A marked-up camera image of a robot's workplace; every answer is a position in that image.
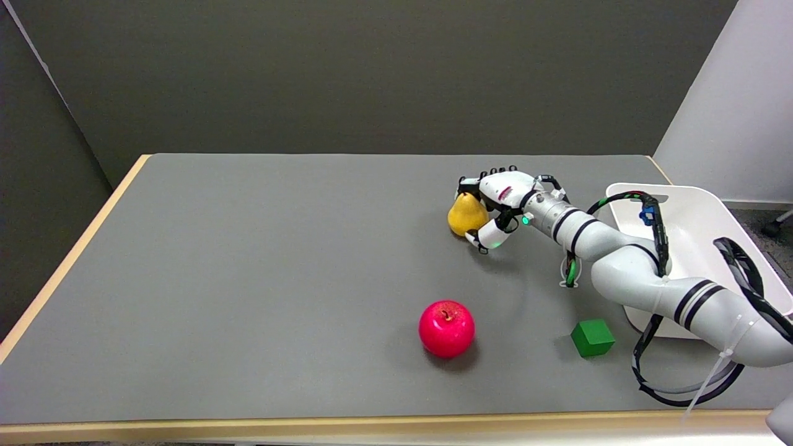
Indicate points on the red apple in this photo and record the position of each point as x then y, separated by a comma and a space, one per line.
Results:
446, 329

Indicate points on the green cube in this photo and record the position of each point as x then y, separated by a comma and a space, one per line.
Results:
592, 338

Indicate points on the black chair caster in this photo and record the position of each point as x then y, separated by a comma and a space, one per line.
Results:
772, 228

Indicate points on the white plastic bin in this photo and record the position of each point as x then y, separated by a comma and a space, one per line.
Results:
700, 248

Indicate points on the yellow pear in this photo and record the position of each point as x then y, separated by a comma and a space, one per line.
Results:
466, 214

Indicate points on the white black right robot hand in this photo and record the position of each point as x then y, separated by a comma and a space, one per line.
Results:
502, 204

